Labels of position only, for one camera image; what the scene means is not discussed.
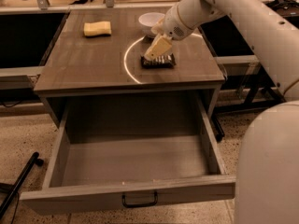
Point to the grey top drawer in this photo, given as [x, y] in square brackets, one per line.
[109, 145]

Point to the black table leg foot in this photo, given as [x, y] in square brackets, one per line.
[219, 131]

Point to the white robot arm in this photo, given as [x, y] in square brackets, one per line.
[267, 174]

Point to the black headset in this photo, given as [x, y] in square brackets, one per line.
[285, 8]

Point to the white bowl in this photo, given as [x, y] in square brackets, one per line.
[148, 20]

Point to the black drawer handle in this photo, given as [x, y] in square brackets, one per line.
[139, 200]

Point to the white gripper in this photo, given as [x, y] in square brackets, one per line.
[172, 24]

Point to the black rxbar chocolate wrapper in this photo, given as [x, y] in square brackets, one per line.
[165, 61]

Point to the black floor stand leg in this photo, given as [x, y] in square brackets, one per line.
[11, 190]

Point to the yellow sponge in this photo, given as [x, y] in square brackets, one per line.
[97, 28]

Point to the grey cabinet with counter top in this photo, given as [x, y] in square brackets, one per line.
[80, 65]

